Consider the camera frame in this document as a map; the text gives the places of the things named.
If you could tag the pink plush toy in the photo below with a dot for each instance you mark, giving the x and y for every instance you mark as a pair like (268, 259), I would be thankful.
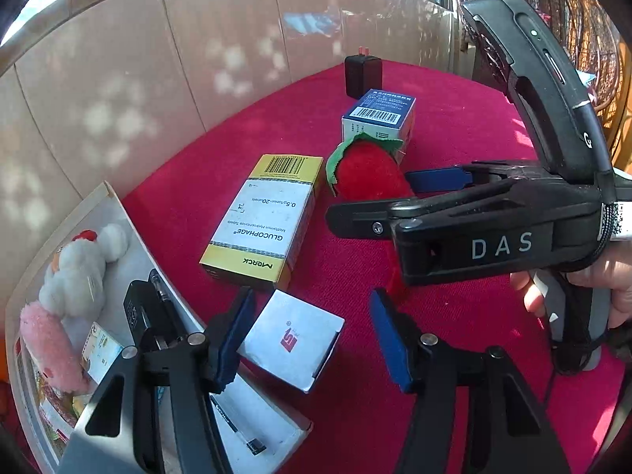
(47, 345)

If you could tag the red strawberry plush toy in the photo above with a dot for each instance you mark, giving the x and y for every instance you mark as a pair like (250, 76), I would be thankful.
(368, 173)

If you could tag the small blue white medicine box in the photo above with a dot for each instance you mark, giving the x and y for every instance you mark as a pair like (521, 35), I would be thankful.
(101, 350)

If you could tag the yellow white medicine box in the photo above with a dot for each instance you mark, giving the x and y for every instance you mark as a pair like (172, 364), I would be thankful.
(261, 227)

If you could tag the small black plug adapter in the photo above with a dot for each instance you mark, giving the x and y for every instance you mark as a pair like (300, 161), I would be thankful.
(136, 311)

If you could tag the yellow snack packet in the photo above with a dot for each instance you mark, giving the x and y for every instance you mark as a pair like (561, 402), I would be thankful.
(57, 412)

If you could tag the person's right hand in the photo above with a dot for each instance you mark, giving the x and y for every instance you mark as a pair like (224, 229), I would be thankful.
(619, 286)

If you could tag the tall black charger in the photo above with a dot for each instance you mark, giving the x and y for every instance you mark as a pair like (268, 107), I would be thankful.
(363, 76)

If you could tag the wicker hanging chair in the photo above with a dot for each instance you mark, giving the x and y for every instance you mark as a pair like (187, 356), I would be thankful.
(568, 10)

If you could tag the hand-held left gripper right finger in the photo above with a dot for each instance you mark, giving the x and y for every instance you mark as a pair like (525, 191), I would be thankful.
(390, 340)

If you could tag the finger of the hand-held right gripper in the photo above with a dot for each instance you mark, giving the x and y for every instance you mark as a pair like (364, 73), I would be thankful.
(434, 180)
(444, 252)

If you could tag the white plush toy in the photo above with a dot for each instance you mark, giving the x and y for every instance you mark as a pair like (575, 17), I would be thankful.
(74, 276)

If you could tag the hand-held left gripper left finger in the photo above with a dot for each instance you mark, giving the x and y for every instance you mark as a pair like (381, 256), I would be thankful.
(232, 340)

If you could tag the black pen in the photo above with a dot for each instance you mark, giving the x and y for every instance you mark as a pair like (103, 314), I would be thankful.
(168, 301)

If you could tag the white red medicine box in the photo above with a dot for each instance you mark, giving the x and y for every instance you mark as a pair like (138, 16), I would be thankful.
(291, 335)

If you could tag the white storage box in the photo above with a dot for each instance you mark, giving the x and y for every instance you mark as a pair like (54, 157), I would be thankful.
(266, 424)

